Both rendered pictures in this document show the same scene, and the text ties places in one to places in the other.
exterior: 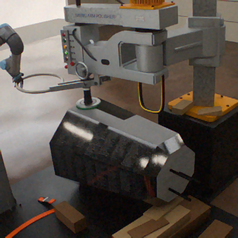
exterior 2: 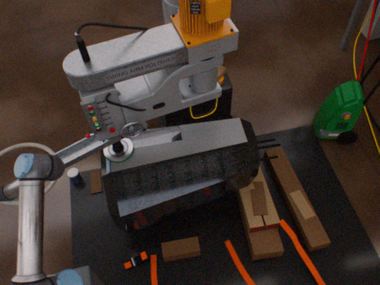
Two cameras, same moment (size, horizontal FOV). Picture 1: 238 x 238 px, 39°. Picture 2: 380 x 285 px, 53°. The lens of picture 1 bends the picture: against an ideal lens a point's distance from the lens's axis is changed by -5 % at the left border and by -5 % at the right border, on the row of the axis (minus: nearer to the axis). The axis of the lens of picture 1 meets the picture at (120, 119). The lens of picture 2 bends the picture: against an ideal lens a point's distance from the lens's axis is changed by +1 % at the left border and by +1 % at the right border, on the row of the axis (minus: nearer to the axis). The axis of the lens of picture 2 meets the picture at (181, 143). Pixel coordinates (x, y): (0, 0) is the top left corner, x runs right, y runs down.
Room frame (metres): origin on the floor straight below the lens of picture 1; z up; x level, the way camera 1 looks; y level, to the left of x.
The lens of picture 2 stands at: (1.57, 1.28, 3.06)
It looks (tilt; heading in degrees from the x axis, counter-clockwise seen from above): 55 degrees down; 305
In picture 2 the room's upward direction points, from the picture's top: 6 degrees counter-clockwise
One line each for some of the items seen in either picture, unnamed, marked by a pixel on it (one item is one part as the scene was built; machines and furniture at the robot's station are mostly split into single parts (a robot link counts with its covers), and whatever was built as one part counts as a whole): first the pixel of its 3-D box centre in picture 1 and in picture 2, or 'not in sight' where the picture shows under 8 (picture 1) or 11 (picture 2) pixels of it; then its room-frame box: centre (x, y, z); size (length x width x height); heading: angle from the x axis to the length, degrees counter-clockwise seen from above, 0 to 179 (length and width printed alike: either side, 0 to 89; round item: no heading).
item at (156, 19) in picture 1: (112, 16); (151, 53); (2.60, 0.00, 1.62); 0.96 x 0.25 x 0.17; 50
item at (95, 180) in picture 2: not in sight; (95, 180); (3.26, 0.30, 0.02); 0.25 x 0.10 x 0.01; 132
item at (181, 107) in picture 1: (182, 107); not in sight; (2.68, -0.53, 0.81); 0.20 x 0.10 x 0.05; 140
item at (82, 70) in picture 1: (84, 69); (130, 126); (2.66, 0.26, 1.20); 0.15 x 0.10 x 0.15; 50
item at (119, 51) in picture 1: (119, 57); (164, 90); (2.56, -0.02, 1.30); 0.74 x 0.23 x 0.49; 50
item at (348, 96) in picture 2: not in sight; (345, 101); (1.54, -1.29, 0.43); 0.35 x 0.35 x 0.87; 27
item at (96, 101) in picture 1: (88, 102); (118, 148); (2.83, 0.27, 0.84); 0.21 x 0.21 x 0.01
